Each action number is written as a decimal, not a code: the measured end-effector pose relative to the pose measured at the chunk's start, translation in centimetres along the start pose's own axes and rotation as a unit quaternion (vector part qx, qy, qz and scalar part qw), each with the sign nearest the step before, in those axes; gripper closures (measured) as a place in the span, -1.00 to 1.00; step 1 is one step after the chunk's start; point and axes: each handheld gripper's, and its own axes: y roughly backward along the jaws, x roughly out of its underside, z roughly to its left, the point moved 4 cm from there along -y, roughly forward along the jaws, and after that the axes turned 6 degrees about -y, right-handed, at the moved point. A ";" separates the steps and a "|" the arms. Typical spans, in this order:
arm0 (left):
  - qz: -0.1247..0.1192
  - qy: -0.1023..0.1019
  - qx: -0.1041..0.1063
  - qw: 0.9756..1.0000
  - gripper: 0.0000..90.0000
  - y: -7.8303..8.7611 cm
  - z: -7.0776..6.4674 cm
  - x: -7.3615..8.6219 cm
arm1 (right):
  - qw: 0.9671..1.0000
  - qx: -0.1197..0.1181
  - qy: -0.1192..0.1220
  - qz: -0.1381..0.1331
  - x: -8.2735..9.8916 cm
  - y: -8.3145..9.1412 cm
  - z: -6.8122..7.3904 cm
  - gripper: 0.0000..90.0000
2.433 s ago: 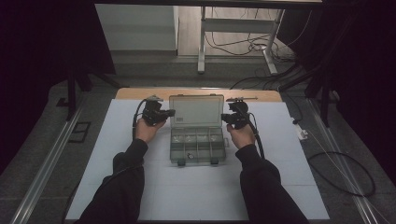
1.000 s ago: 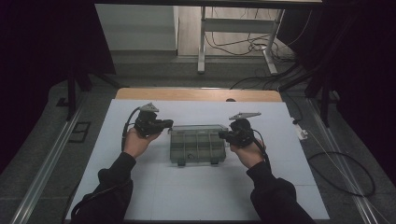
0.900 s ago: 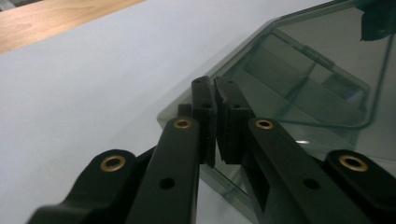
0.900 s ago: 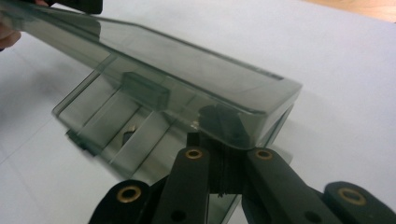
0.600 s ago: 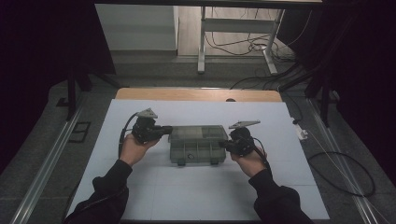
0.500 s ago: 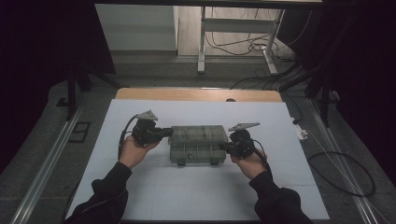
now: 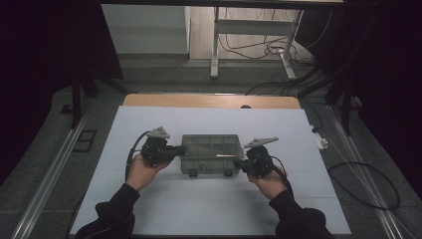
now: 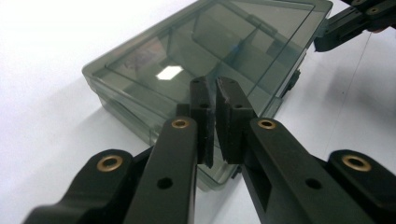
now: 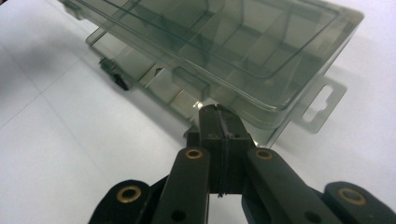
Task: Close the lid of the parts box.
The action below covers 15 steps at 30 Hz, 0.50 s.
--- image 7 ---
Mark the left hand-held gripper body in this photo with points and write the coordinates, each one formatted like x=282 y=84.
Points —
x=156 y=151

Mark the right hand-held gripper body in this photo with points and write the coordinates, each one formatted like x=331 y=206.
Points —
x=260 y=162

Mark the clear plastic compartment box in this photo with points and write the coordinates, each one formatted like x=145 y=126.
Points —
x=210 y=149

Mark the person's right hand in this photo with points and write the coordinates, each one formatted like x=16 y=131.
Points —
x=270 y=186

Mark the person's left hand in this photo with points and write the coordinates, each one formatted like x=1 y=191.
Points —
x=142 y=174

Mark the white table cover sheet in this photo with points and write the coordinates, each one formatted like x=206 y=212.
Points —
x=212 y=205

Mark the black metal stand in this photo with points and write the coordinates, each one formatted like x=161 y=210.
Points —
x=346 y=109
x=76 y=99

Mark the white cabinet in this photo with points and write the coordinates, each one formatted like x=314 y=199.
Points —
x=146 y=30

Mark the metal floor rail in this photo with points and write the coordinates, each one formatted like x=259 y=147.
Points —
x=49 y=179
x=361 y=172

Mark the white desk frame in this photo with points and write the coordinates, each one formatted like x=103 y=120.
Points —
x=252 y=27

